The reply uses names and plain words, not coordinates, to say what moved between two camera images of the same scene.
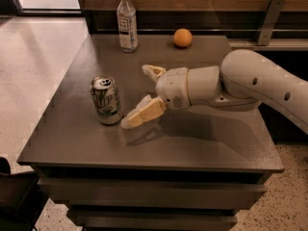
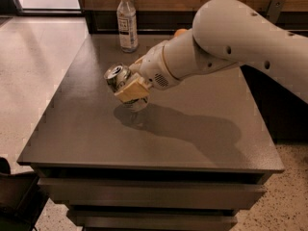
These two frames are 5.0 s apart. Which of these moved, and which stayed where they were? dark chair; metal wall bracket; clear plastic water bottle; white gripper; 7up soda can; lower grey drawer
Moved: white gripper; 7up soda can
Stayed: clear plastic water bottle; dark chair; lower grey drawer; metal wall bracket
